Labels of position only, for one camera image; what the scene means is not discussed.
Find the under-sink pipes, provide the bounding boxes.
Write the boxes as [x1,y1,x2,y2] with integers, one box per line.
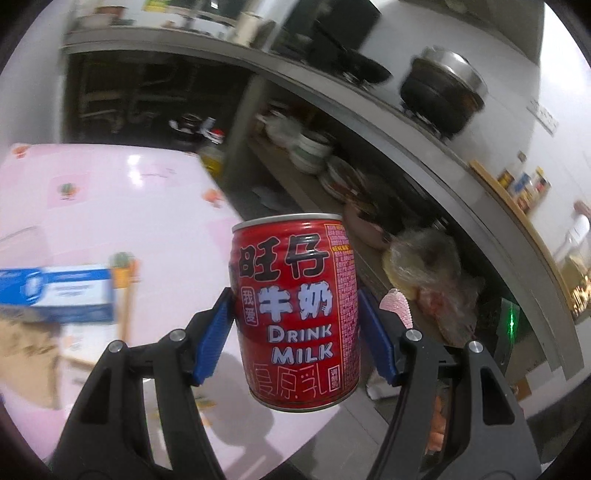
[78,78,153,121]

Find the brown clay pot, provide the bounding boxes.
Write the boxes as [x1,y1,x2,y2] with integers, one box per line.
[344,200,393,250]

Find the white box with yellow edge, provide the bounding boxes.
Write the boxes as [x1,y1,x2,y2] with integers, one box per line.
[59,258,139,370]

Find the pink textured object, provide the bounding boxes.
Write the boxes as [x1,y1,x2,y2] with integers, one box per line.
[379,288,411,329]

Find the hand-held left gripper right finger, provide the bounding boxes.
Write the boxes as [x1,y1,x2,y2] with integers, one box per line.
[358,287,541,480]

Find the white plastic bag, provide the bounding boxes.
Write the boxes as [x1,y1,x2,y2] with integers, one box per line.
[256,108,296,146]

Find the orange red plastic bag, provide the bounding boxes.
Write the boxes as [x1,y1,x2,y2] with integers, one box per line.
[418,272,478,344]

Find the oil bottle with red cap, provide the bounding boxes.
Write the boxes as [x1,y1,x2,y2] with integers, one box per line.
[198,129,227,174]

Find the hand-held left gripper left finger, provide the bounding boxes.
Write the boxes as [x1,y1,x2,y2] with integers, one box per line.
[48,286,234,480]

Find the blue label spice bottle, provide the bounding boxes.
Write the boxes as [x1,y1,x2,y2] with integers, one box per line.
[510,172,533,208]

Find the dark jar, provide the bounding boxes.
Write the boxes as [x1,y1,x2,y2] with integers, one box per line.
[178,113,204,139]

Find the stack of plates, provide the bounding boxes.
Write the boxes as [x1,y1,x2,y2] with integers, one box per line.
[321,157,365,199]

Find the white wall socket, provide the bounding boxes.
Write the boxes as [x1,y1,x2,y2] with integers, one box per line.
[526,98,559,134]

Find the grey lower shelf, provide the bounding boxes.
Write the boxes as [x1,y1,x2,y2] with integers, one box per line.
[247,136,462,342]

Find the stack of white bowls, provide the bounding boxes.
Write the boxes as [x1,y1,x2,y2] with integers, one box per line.
[288,129,337,175]

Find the metal basin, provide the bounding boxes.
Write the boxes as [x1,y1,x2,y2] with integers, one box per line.
[78,4,130,26]

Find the grey concrete counter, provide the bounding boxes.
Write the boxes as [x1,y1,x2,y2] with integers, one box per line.
[62,32,591,352]

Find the cream jug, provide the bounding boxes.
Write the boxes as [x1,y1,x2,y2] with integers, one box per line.
[235,11,273,47]

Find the clear bag of yellow food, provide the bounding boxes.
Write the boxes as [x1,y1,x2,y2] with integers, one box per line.
[381,228,462,296]

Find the blue white toothpaste box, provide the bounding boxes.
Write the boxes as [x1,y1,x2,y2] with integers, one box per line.
[0,264,116,326]

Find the red drink can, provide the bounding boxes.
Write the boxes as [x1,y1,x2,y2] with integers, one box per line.
[229,212,361,411]

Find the black pot with metal lid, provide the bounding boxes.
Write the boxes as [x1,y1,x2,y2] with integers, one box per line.
[399,46,489,139]

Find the white plastic bottle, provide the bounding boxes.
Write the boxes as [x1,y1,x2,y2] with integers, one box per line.
[551,215,591,273]

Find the brown cardboard piece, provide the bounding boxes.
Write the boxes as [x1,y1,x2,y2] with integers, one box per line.
[0,316,63,409]

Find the black wok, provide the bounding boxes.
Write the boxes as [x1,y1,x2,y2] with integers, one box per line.
[314,21,393,86]

